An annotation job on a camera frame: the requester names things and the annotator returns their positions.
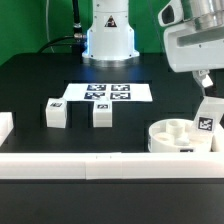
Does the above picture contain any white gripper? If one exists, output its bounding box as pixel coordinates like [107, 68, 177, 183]
[157, 0, 224, 90]

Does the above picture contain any white fence bar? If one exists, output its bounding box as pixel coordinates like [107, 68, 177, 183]
[212, 125, 224, 152]
[0, 152, 224, 180]
[0, 112, 14, 147]

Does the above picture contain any white left fence bar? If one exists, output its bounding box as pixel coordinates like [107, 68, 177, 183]
[0, 112, 14, 147]

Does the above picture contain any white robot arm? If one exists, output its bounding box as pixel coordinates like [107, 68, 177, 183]
[82, 0, 224, 87]

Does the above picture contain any white right fence bar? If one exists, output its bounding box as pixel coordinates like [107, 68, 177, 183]
[212, 125, 224, 152]

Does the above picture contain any white round stool seat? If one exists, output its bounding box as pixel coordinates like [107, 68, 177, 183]
[148, 117, 218, 153]

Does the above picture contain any thin white cable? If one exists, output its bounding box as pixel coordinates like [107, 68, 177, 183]
[45, 0, 55, 54]

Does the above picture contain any black cable on base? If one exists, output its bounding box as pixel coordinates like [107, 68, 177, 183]
[37, 0, 88, 54]

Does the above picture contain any white front fence bar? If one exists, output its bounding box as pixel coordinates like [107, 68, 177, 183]
[0, 152, 224, 180]

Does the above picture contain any white marker sheet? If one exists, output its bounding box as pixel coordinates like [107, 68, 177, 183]
[63, 83, 153, 102]

